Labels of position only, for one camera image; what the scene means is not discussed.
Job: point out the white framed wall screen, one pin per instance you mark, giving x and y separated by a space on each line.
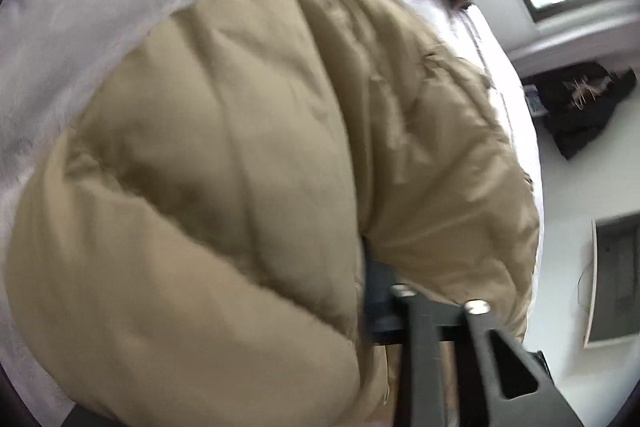
617 282

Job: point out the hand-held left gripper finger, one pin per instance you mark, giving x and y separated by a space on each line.
430 357

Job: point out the khaki puffer jacket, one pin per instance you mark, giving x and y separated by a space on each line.
225 157

